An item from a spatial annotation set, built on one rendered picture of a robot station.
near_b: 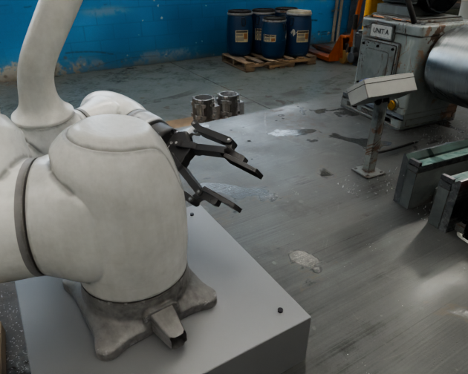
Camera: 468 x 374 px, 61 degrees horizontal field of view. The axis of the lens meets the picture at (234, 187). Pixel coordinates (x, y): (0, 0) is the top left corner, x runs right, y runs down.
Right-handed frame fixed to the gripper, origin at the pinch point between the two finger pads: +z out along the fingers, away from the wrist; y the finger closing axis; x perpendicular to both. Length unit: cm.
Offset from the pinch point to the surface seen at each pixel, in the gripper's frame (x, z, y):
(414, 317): 23.6, 31.0, -2.5
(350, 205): 43.4, 5.6, 14.9
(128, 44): 293, -462, 141
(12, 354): 65, -85, -93
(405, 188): 45, 15, 25
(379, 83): 35, -1, 45
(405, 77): 40, 2, 51
